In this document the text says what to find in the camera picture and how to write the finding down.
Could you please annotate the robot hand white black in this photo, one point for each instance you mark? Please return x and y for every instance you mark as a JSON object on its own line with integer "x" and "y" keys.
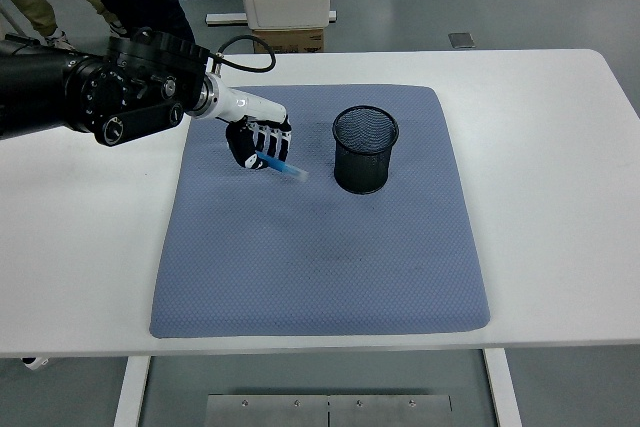
{"x": 250, "y": 104}

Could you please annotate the blue marker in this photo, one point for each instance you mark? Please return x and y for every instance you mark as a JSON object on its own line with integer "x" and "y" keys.
{"x": 285, "y": 167}

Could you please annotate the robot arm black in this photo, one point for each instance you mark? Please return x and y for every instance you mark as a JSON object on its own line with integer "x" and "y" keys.
{"x": 100, "y": 92}

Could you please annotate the black mesh pen holder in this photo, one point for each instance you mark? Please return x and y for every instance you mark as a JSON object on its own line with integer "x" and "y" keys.
{"x": 362, "y": 167}

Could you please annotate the brown cardboard box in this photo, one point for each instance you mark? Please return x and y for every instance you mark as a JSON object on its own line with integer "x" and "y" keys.
{"x": 295, "y": 41}

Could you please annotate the blue-grey textured mat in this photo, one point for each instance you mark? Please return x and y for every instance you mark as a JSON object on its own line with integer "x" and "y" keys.
{"x": 310, "y": 257}

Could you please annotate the grey floor plate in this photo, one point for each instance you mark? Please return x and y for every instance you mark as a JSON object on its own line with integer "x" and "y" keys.
{"x": 461, "y": 40}

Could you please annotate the grey metal stand rod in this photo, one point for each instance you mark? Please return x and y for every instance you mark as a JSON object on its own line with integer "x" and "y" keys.
{"x": 9, "y": 17}

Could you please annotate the grey metal plate with screws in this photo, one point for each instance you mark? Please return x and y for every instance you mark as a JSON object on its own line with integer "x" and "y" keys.
{"x": 267, "y": 412}
{"x": 390, "y": 412}

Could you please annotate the white table leg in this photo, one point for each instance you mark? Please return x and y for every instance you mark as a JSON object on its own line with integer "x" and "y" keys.
{"x": 502, "y": 392}
{"x": 131, "y": 392}

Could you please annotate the small white black device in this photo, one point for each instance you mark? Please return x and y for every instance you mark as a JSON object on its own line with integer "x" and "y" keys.
{"x": 34, "y": 362}

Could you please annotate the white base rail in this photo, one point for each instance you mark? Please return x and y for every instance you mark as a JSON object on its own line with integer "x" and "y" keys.
{"x": 227, "y": 19}

